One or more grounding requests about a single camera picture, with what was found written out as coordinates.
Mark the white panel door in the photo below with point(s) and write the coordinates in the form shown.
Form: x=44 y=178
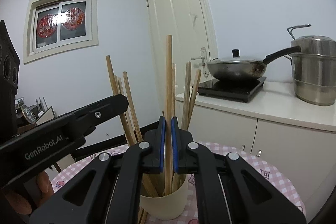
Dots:
x=190 y=24

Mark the steel wok with lid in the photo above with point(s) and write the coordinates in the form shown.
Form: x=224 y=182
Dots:
x=245 y=68

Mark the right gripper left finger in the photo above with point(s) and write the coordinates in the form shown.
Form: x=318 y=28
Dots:
x=140 y=159

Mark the cream chopstick holder cup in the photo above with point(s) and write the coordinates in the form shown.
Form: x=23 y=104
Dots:
x=167 y=207

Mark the stainless steel steamer pot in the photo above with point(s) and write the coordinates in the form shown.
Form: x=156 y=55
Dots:
x=313 y=69

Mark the window with red decorations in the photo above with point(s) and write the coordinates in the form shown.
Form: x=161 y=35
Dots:
x=57 y=26

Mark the wooden chopstick in cup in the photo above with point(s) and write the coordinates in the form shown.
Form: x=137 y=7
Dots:
x=132 y=108
x=173 y=76
x=186 y=97

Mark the silver door handle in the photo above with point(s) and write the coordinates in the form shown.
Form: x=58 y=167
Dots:
x=204 y=59

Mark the person's left hand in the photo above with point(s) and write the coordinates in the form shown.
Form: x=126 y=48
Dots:
x=32 y=194

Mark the black induction cooktop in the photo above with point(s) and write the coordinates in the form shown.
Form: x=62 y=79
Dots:
x=242 y=90

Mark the tall wooden chopstick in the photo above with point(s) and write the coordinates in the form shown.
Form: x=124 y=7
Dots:
x=120 y=103

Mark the dark side table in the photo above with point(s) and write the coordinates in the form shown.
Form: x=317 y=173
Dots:
x=36 y=114

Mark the white kitchen cabinet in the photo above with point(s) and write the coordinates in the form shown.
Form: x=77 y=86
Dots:
x=296 y=137

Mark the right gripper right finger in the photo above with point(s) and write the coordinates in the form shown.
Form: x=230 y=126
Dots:
x=190 y=157

